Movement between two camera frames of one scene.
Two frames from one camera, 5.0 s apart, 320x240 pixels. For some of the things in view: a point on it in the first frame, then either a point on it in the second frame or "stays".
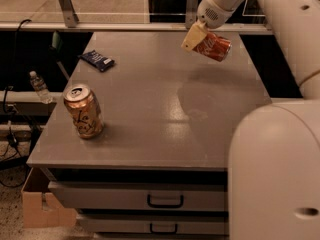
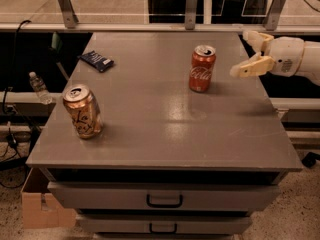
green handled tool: x=55 y=50 stays
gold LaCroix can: x=85 y=111 stays
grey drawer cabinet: x=159 y=168 stays
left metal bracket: x=71 y=18 stays
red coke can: x=214 y=46 -> x=202 y=68
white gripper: x=213 y=16 -> x=286 y=56
